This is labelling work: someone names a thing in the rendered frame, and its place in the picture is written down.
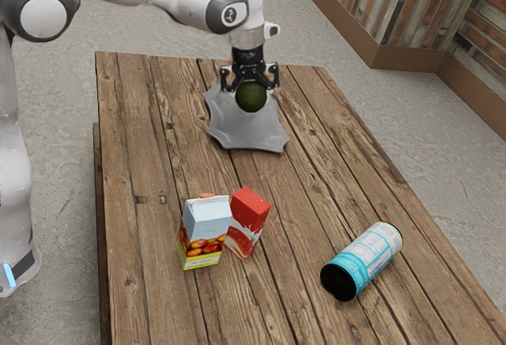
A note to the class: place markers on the grey wavy-edged plate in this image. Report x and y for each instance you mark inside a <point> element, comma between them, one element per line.
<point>241,129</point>

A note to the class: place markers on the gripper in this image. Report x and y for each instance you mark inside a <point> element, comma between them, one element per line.
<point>247,58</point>

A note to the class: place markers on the dark green avocado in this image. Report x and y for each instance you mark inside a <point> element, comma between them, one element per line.
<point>250,96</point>

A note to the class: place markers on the pale blue fruit juice carton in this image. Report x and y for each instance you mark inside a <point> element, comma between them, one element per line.
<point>203,234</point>

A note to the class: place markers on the teal and white can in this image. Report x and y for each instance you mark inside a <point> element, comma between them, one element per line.
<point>363,258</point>

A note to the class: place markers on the red and white carton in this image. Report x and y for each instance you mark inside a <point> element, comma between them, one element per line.
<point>247,222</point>

